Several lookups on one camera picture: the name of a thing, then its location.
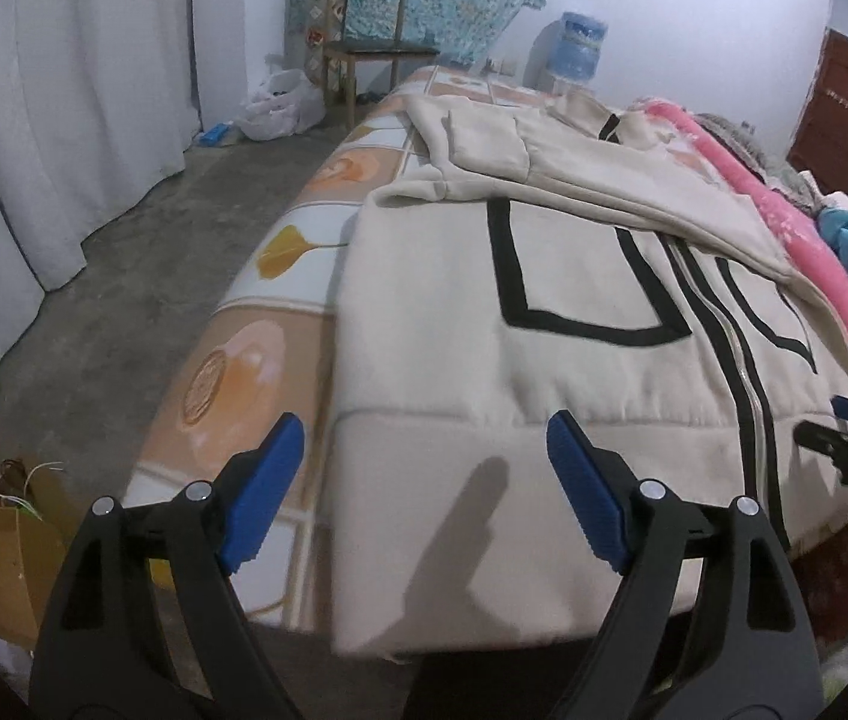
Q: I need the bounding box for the white plastic bag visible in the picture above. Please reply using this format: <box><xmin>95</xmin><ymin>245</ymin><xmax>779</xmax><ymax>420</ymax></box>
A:
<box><xmin>233</xmin><ymin>68</ymin><xmax>326</xmax><ymax>142</ymax></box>

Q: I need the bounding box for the blue water dispenser bottle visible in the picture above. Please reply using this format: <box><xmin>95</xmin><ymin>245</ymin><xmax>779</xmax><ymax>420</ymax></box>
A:
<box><xmin>544</xmin><ymin>11</ymin><xmax>609</xmax><ymax>93</ymax></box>

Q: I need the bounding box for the orange patterned bed sheet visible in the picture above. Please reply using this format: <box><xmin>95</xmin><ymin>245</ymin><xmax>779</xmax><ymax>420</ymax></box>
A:
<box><xmin>122</xmin><ymin>67</ymin><xmax>547</xmax><ymax>635</ymax></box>

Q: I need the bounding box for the dark red wooden door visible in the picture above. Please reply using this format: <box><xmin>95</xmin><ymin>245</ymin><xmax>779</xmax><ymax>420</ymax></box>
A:
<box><xmin>787</xmin><ymin>29</ymin><xmax>848</xmax><ymax>195</ymax></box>

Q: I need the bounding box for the white curtain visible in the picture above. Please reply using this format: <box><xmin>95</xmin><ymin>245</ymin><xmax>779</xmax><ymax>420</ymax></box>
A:
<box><xmin>0</xmin><ymin>0</ymin><xmax>197</xmax><ymax>362</ymax></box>

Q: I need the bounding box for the pink floral fleece blanket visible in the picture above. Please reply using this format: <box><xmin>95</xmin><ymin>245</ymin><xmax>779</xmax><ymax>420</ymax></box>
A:
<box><xmin>642</xmin><ymin>98</ymin><xmax>848</xmax><ymax>335</ymax></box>

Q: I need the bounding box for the brown paper bag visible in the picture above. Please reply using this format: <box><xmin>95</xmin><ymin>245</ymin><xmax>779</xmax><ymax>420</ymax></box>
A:
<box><xmin>0</xmin><ymin>458</ymin><xmax>80</xmax><ymax>650</ymax></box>

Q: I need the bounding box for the blue object on floor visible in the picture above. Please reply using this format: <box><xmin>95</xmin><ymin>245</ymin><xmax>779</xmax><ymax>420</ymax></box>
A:
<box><xmin>196</xmin><ymin>122</ymin><xmax>232</xmax><ymax>148</ymax></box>

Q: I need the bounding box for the grey green fringed blanket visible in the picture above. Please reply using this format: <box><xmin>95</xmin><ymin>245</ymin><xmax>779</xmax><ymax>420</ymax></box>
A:
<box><xmin>694</xmin><ymin>112</ymin><xmax>772</xmax><ymax>176</ymax></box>

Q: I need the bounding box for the cream zip jacket black trim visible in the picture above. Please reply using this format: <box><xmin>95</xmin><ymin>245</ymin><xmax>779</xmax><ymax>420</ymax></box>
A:
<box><xmin>331</xmin><ymin>94</ymin><xmax>848</xmax><ymax>653</ymax></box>

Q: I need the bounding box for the wooden chair dark seat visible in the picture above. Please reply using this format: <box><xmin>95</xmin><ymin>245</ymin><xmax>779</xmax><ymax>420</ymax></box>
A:
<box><xmin>319</xmin><ymin>0</ymin><xmax>440</xmax><ymax>128</ymax></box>

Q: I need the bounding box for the wall power socket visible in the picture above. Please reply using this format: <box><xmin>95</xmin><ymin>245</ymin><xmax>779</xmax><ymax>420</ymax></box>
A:
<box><xmin>489</xmin><ymin>59</ymin><xmax>518</xmax><ymax>76</ymax></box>

